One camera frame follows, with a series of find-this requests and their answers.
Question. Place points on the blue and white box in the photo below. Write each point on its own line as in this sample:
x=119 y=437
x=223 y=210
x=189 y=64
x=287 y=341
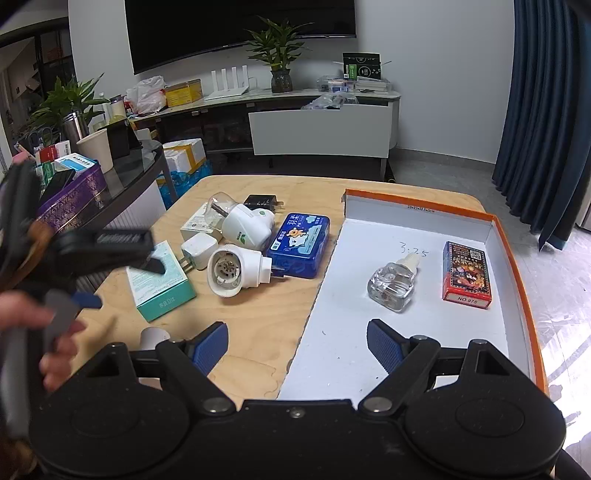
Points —
x=76 y=162

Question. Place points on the white plastic cap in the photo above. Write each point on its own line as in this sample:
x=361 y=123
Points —
x=152 y=338

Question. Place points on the teal cardboard box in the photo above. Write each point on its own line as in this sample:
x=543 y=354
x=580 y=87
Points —
x=161 y=295

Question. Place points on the white plastic bag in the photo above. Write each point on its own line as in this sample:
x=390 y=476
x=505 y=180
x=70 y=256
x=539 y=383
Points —
x=147 y=94

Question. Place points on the white and yellow carton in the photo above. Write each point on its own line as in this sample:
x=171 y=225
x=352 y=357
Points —
x=182 y=154

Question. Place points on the blue curtain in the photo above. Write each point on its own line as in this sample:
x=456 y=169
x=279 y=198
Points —
x=545 y=115

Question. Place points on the television console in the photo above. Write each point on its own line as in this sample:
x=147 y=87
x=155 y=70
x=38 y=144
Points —
x=231 y=104

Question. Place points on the white plug-in repellent heater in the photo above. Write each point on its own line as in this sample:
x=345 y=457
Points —
x=240 y=270

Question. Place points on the purple patterned tin box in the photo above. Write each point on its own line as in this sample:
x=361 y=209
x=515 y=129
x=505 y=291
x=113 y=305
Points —
x=78 y=194

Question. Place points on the black roll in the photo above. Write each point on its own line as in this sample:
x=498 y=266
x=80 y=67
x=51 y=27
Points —
x=391 y=174

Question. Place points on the blue rectangular tin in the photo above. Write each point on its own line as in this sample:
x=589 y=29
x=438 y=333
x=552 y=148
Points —
x=300 y=249

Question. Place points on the black wall television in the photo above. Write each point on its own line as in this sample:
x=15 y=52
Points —
x=231 y=23

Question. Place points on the silver appliance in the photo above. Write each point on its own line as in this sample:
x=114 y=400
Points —
x=584 y=207

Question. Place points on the orange-edged white cardboard tray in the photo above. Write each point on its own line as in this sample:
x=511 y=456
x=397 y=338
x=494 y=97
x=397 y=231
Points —
x=346 y=332

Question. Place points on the white wifi router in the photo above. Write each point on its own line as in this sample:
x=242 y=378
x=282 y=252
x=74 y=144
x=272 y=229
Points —
x=228 y=92

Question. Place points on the white cube charger plug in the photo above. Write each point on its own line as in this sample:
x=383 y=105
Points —
x=201 y=247

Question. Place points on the white repellent heater with bottle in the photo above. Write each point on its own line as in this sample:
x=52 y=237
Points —
x=244 y=226

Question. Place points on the red and white box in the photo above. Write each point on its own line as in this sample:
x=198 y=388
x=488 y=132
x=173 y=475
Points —
x=55 y=151

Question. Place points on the clear plastic organizer box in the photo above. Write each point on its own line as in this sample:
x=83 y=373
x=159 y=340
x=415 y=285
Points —
x=332 y=84

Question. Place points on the person's left hand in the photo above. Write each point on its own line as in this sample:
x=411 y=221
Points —
x=23 y=311

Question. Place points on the paper cup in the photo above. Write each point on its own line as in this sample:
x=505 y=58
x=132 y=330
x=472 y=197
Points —
x=94 y=147

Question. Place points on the leafy green potted plant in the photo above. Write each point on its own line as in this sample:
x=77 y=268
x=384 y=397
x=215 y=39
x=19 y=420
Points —
x=64 y=99

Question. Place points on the small white flat box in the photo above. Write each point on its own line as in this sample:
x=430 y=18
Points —
x=196 y=224

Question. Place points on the green and black box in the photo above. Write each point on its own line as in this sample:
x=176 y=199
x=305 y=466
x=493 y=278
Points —
x=362 y=67

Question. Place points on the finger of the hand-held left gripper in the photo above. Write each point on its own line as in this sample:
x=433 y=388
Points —
x=88 y=300
x=150 y=266

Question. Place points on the blue water bottle pack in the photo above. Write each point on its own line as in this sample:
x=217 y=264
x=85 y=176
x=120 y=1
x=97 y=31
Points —
x=189 y=180

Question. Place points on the yellow box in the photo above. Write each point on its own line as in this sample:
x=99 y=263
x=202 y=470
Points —
x=184 y=92

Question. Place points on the dark glass round table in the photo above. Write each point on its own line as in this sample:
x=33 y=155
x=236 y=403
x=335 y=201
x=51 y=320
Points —
x=134 y=170

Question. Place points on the red playing card box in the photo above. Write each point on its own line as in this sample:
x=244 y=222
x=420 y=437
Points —
x=466 y=277

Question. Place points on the potted bamboo plant glass vase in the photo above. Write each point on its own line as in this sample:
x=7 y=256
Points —
x=280 y=81

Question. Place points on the clear bag of parts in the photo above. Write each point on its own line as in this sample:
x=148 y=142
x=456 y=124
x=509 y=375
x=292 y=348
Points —
x=328 y=101

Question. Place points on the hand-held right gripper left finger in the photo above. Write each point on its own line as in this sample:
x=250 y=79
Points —
x=210 y=346

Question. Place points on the black phone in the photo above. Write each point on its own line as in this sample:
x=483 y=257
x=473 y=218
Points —
x=57 y=182

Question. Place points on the clear liquid refill bottle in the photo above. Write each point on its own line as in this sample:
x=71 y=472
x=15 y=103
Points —
x=390 y=286

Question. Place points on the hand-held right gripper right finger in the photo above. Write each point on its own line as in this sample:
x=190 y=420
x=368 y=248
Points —
x=383 y=346

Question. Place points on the black charger plug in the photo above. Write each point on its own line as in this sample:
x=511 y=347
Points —
x=258 y=201

